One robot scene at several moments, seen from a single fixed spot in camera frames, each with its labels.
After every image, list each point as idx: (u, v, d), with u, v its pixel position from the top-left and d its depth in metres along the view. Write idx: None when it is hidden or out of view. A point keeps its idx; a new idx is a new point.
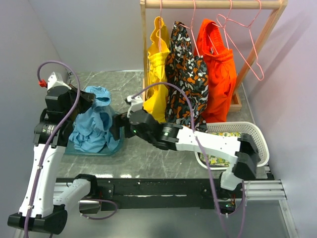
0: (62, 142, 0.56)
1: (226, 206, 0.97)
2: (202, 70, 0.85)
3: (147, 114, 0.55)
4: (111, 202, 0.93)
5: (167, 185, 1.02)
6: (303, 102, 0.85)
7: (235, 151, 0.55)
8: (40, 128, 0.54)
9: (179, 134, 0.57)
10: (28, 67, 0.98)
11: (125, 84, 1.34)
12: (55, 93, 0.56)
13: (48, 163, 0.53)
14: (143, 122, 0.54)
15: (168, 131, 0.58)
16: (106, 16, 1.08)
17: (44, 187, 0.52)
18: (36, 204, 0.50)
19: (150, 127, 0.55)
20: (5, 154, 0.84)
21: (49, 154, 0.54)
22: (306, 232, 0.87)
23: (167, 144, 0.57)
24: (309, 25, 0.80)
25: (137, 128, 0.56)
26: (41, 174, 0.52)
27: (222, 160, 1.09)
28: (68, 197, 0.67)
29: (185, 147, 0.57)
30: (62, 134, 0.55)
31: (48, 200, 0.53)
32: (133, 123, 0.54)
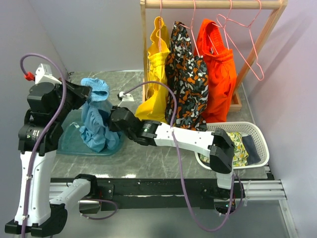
0: (51, 146, 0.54)
1: (226, 206, 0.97)
2: (202, 70, 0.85)
3: (128, 112, 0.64)
4: (111, 202, 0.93)
5: (167, 185, 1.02)
6: (303, 103, 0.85)
7: (208, 145, 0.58)
8: (26, 133, 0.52)
9: (157, 129, 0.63)
10: (27, 67, 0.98)
11: (125, 84, 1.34)
12: (39, 92, 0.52)
13: (37, 172, 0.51)
14: (123, 119, 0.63)
15: (148, 127, 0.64)
16: (106, 16, 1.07)
17: (37, 195, 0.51)
18: (31, 213, 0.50)
19: (129, 123, 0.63)
20: (5, 154, 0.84)
21: (37, 163, 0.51)
22: (306, 233, 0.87)
23: (146, 139, 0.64)
24: (309, 25, 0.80)
25: (119, 124, 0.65)
26: (31, 184, 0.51)
27: None
28: (68, 197, 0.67)
29: (164, 142, 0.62)
30: (49, 137, 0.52)
31: (43, 208, 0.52)
32: (115, 119, 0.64)
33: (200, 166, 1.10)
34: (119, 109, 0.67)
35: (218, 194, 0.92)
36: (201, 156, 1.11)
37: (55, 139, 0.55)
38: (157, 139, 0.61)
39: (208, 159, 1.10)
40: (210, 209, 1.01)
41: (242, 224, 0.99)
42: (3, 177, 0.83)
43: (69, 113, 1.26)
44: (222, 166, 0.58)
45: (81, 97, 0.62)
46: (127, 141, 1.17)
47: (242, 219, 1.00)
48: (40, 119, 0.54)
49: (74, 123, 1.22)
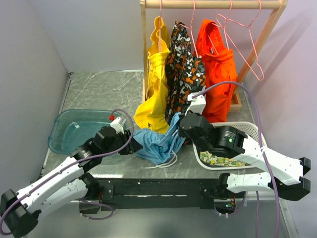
0: (86, 168, 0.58)
1: (226, 206, 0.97)
2: (200, 70, 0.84)
3: (200, 117, 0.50)
4: (108, 206, 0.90)
5: (167, 185, 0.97)
6: (303, 103, 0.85)
7: (299, 176, 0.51)
8: (81, 148, 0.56)
9: (243, 143, 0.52)
10: (28, 67, 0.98)
11: (125, 84, 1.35)
12: (106, 131, 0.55)
13: (66, 174, 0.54)
14: (197, 126, 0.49)
15: (232, 136, 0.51)
16: (106, 16, 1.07)
17: (48, 188, 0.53)
18: (31, 197, 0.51)
19: (204, 131, 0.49)
20: (4, 154, 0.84)
21: (72, 168, 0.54)
22: (306, 233, 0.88)
23: (225, 149, 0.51)
24: (309, 25, 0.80)
25: (189, 134, 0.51)
26: (54, 178, 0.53)
27: (222, 160, 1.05)
28: (52, 203, 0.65)
29: (248, 159, 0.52)
30: (90, 163, 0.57)
31: (40, 200, 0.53)
32: (185, 127, 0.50)
33: (200, 166, 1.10)
34: (188, 114, 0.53)
35: (218, 194, 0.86)
36: (201, 156, 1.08)
37: (92, 165, 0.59)
38: (244, 154, 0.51)
39: (207, 160, 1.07)
40: (210, 210, 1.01)
41: (243, 225, 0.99)
42: (2, 178, 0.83)
43: (69, 112, 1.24)
44: (297, 193, 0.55)
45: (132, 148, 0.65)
46: None
47: (243, 219, 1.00)
48: (95, 148, 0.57)
49: (74, 124, 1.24)
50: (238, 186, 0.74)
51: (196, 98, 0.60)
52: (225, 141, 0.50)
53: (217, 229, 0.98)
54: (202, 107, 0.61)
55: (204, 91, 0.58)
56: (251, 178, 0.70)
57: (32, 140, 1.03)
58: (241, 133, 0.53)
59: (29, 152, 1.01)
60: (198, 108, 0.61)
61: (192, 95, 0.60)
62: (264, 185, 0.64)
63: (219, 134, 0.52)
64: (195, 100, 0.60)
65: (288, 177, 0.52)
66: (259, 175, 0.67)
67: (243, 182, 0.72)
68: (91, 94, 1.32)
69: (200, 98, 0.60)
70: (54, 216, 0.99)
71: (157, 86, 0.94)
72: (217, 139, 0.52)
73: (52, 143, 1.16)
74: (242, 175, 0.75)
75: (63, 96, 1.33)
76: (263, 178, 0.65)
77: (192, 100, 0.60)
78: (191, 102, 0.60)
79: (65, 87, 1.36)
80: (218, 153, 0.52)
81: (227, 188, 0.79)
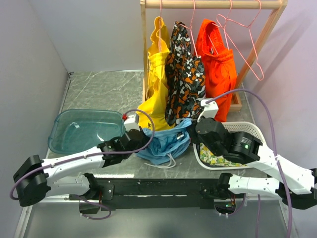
0: (106, 163, 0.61)
1: (226, 206, 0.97)
2: (199, 70, 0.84)
3: (216, 123, 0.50)
4: (105, 207, 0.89)
5: (167, 185, 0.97)
6: (303, 103, 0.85)
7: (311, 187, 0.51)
8: (107, 143, 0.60)
9: (259, 149, 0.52)
10: (28, 68, 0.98)
11: (125, 84, 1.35)
12: (133, 135, 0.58)
13: (88, 161, 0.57)
14: (212, 131, 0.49)
15: (247, 143, 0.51)
16: (107, 16, 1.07)
17: (69, 167, 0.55)
18: (55, 169, 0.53)
19: (220, 136, 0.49)
20: (5, 154, 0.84)
21: (96, 157, 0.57)
22: (305, 232, 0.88)
23: (240, 155, 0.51)
24: (309, 26, 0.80)
25: (204, 138, 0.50)
26: (78, 160, 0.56)
27: (222, 160, 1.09)
28: (59, 185, 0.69)
29: (261, 166, 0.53)
30: (111, 159, 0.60)
31: (59, 175, 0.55)
32: (201, 132, 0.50)
33: (200, 166, 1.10)
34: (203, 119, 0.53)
35: (218, 194, 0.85)
36: (201, 156, 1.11)
37: (112, 162, 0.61)
38: (258, 161, 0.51)
39: (207, 160, 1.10)
40: (210, 209, 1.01)
41: (243, 225, 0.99)
42: (2, 178, 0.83)
43: (69, 112, 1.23)
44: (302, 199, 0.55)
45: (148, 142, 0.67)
46: None
47: (243, 219, 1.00)
48: (119, 147, 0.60)
49: (74, 124, 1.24)
50: (241, 188, 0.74)
51: (210, 104, 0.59)
52: (240, 147, 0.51)
53: (217, 229, 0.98)
54: (215, 112, 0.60)
55: (216, 98, 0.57)
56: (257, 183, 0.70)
57: (32, 140, 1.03)
58: (257, 141, 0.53)
59: (29, 152, 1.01)
60: (212, 113, 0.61)
61: (206, 100, 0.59)
62: (270, 190, 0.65)
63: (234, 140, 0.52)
64: (209, 105, 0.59)
65: (299, 187, 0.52)
66: (266, 181, 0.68)
67: (247, 184, 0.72)
68: (91, 94, 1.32)
69: (214, 104, 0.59)
70: (54, 216, 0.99)
71: (157, 86, 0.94)
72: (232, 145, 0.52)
73: (52, 143, 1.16)
74: (246, 178, 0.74)
75: (63, 96, 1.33)
76: (270, 184, 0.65)
77: (206, 105, 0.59)
78: (205, 107, 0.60)
79: (65, 87, 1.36)
80: (233, 158, 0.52)
81: (229, 188, 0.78)
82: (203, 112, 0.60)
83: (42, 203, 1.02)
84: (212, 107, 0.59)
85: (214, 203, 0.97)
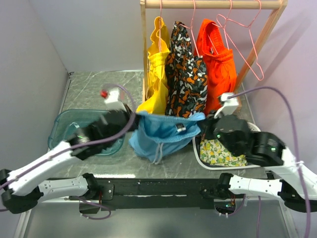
0: (81, 157, 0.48)
1: (226, 206, 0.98)
2: (201, 70, 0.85)
3: (240, 120, 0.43)
4: (103, 207, 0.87)
5: (167, 185, 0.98)
6: (303, 103, 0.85)
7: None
8: (79, 132, 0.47)
9: (283, 153, 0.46)
10: (28, 68, 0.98)
11: (125, 84, 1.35)
12: (111, 118, 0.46)
13: (56, 162, 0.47)
14: (237, 129, 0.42)
15: (273, 145, 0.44)
16: (107, 16, 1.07)
17: (33, 176, 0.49)
18: (19, 182, 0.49)
19: (244, 135, 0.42)
20: (4, 154, 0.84)
21: (64, 155, 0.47)
22: (306, 232, 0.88)
23: (264, 159, 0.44)
24: (309, 26, 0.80)
25: (225, 137, 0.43)
26: (42, 164, 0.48)
27: (222, 160, 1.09)
28: (54, 189, 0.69)
29: (281, 170, 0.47)
30: (86, 151, 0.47)
31: (29, 185, 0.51)
32: (224, 130, 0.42)
33: (200, 166, 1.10)
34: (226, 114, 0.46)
35: (218, 194, 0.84)
36: (201, 156, 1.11)
37: (88, 155, 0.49)
38: (282, 166, 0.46)
39: (207, 160, 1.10)
40: (210, 209, 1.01)
41: (243, 225, 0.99)
42: None
43: (68, 112, 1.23)
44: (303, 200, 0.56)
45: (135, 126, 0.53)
46: (127, 141, 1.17)
47: (243, 219, 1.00)
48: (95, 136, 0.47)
49: (74, 124, 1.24)
50: (242, 189, 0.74)
51: (231, 99, 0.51)
52: (264, 148, 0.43)
53: (217, 229, 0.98)
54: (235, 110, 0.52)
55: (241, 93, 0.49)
56: (259, 183, 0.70)
57: (31, 140, 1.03)
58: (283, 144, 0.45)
59: (29, 152, 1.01)
60: (230, 110, 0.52)
61: (228, 95, 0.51)
62: (272, 193, 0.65)
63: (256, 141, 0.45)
64: (230, 101, 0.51)
65: (312, 193, 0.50)
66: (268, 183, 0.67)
67: (249, 186, 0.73)
68: (91, 94, 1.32)
69: (236, 100, 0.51)
70: (54, 216, 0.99)
71: (157, 86, 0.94)
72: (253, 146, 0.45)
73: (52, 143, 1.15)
74: (247, 178, 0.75)
75: (63, 96, 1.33)
76: (272, 186, 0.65)
77: (227, 101, 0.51)
78: (225, 102, 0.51)
79: (65, 87, 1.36)
80: (253, 161, 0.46)
81: (229, 189, 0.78)
82: (222, 108, 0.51)
83: (42, 203, 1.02)
84: (234, 103, 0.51)
85: (215, 203, 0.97)
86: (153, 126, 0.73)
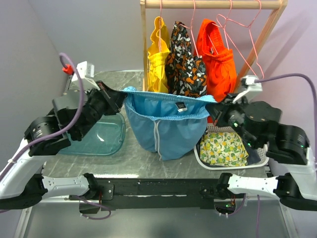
0: (45, 151, 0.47)
1: (226, 206, 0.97)
2: (201, 70, 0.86)
3: (275, 111, 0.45)
4: (103, 207, 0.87)
5: (167, 185, 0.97)
6: (303, 103, 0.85)
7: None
8: (33, 126, 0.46)
9: (307, 152, 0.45)
10: (27, 68, 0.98)
11: (125, 84, 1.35)
12: (62, 103, 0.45)
13: (22, 161, 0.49)
14: (271, 120, 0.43)
15: (301, 141, 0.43)
16: (106, 15, 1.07)
17: (9, 180, 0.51)
18: (0, 186, 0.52)
19: (274, 127, 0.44)
20: (4, 154, 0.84)
21: (25, 154, 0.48)
22: (306, 232, 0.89)
23: (291, 155, 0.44)
24: (309, 26, 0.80)
25: (252, 126, 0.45)
26: (14, 166, 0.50)
27: (222, 160, 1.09)
28: (58, 186, 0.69)
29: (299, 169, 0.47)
30: (45, 146, 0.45)
31: (12, 187, 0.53)
32: (257, 118, 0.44)
33: (200, 166, 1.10)
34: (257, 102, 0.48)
35: (218, 194, 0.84)
36: (201, 156, 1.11)
37: (55, 148, 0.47)
38: (304, 165, 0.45)
39: (208, 160, 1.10)
40: (210, 209, 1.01)
41: (243, 225, 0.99)
42: None
43: None
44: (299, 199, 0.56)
45: (114, 108, 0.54)
46: (127, 141, 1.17)
47: (243, 219, 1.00)
48: (55, 124, 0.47)
49: None
50: (240, 188, 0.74)
51: None
52: (291, 143, 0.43)
53: (217, 229, 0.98)
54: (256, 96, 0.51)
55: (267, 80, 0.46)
56: (256, 182, 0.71)
57: None
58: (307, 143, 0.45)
59: None
60: (251, 96, 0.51)
61: (253, 80, 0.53)
62: (269, 191, 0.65)
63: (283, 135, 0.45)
64: (256, 86, 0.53)
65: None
66: (265, 181, 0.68)
67: (246, 184, 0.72)
68: None
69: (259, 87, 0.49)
70: (54, 216, 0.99)
71: (157, 86, 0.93)
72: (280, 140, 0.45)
73: None
74: (245, 178, 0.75)
75: (63, 96, 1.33)
76: (269, 184, 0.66)
77: None
78: None
79: (65, 87, 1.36)
80: (278, 157, 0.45)
81: (228, 188, 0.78)
82: (245, 91, 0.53)
83: (42, 203, 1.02)
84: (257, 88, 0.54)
85: (215, 203, 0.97)
86: (154, 101, 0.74)
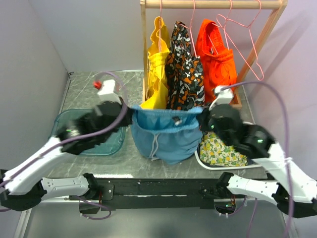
0: (75, 150, 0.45)
1: (226, 206, 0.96)
2: (198, 71, 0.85)
3: (233, 109, 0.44)
4: (106, 207, 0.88)
5: (167, 185, 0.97)
6: (303, 103, 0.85)
7: (314, 197, 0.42)
8: (69, 125, 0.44)
9: (271, 148, 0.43)
10: (28, 68, 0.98)
11: (125, 84, 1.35)
12: (104, 110, 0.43)
13: (48, 159, 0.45)
14: (229, 118, 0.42)
15: (261, 136, 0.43)
16: (106, 16, 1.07)
17: (27, 176, 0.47)
18: (14, 182, 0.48)
19: (235, 124, 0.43)
20: (4, 154, 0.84)
21: (55, 152, 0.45)
22: (306, 233, 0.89)
23: (252, 150, 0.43)
24: (309, 26, 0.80)
25: (217, 125, 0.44)
26: (37, 161, 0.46)
27: (222, 160, 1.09)
28: (57, 187, 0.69)
29: (267, 164, 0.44)
30: (78, 145, 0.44)
31: (25, 184, 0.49)
32: (216, 115, 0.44)
33: (200, 166, 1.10)
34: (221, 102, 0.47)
35: (218, 194, 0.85)
36: (201, 156, 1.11)
37: (84, 148, 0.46)
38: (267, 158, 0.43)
39: (207, 160, 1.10)
40: (210, 209, 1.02)
41: (243, 225, 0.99)
42: None
43: (69, 112, 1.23)
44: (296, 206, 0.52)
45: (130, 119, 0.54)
46: (127, 141, 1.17)
47: (243, 219, 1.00)
48: (87, 127, 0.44)
49: None
50: (239, 188, 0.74)
51: (225, 91, 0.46)
52: (252, 138, 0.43)
53: (217, 229, 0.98)
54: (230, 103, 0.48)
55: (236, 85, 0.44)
56: (256, 184, 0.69)
57: (31, 141, 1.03)
58: (273, 139, 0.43)
59: (29, 152, 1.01)
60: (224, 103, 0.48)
61: (222, 87, 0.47)
62: (267, 195, 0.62)
63: (247, 133, 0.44)
64: (224, 92, 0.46)
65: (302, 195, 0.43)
66: (265, 184, 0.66)
67: (246, 186, 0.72)
68: (91, 94, 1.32)
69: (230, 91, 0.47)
70: (54, 216, 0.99)
71: (157, 86, 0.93)
72: (244, 136, 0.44)
73: None
74: (246, 179, 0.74)
75: (63, 96, 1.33)
76: (268, 187, 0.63)
77: (221, 92, 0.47)
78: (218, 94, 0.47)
79: (65, 87, 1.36)
80: (240, 151, 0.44)
81: (227, 187, 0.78)
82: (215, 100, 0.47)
83: (42, 203, 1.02)
84: (228, 94, 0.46)
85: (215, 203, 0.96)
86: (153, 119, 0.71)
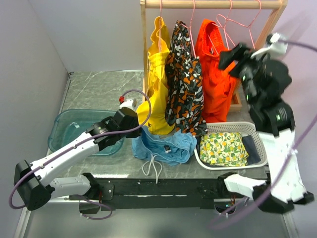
0: (101, 145, 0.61)
1: (226, 206, 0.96)
2: (197, 71, 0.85)
3: (287, 76, 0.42)
4: (108, 207, 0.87)
5: (167, 186, 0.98)
6: None
7: (289, 199, 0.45)
8: (97, 125, 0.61)
9: (285, 131, 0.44)
10: (27, 67, 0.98)
11: (125, 84, 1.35)
12: (126, 112, 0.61)
13: (80, 149, 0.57)
14: (275, 79, 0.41)
15: (283, 116, 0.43)
16: (106, 16, 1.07)
17: (60, 164, 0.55)
18: (45, 169, 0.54)
19: (272, 89, 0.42)
20: (4, 155, 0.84)
21: (87, 144, 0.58)
22: (306, 232, 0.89)
23: (264, 121, 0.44)
24: (309, 26, 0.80)
25: (261, 79, 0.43)
26: (70, 151, 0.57)
27: (222, 160, 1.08)
28: (62, 185, 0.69)
29: (270, 143, 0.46)
30: (105, 140, 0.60)
31: (53, 174, 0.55)
32: (265, 69, 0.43)
33: (200, 166, 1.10)
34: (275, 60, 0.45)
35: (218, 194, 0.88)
36: (201, 156, 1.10)
37: (107, 144, 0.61)
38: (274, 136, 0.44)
39: (207, 160, 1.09)
40: (209, 210, 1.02)
41: (242, 224, 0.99)
42: (1, 179, 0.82)
43: (68, 112, 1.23)
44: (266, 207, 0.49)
45: (137, 132, 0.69)
46: (127, 141, 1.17)
47: (243, 219, 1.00)
48: (111, 126, 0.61)
49: (74, 124, 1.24)
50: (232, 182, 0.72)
51: (280, 45, 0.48)
52: (272, 111, 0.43)
53: (216, 229, 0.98)
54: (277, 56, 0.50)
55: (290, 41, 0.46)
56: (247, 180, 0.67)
57: (31, 141, 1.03)
58: (292, 124, 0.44)
59: (30, 152, 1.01)
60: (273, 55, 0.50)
61: (279, 37, 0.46)
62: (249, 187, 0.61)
63: (272, 105, 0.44)
64: (279, 45, 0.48)
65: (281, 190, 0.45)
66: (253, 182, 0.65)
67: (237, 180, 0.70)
68: (91, 94, 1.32)
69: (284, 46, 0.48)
70: (55, 217, 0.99)
71: (157, 86, 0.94)
72: (269, 106, 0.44)
73: (52, 143, 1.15)
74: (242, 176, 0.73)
75: (63, 96, 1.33)
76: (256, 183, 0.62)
77: (275, 45, 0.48)
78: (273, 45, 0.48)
79: (65, 87, 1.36)
80: (254, 115, 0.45)
81: (224, 179, 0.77)
82: (267, 49, 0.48)
83: None
84: (279, 49, 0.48)
85: (215, 203, 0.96)
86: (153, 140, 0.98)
